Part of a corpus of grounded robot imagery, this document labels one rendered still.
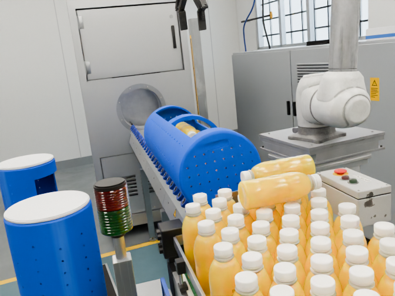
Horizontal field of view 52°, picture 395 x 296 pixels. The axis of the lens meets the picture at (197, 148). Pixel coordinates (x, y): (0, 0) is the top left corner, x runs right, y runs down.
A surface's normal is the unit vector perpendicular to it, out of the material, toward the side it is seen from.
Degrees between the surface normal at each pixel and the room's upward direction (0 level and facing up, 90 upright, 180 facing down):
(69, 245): 90
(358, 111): 96
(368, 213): 90
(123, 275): 90
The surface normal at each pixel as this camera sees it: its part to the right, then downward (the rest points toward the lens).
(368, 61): -0.92, 0.18
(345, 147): 0.37, 0.17
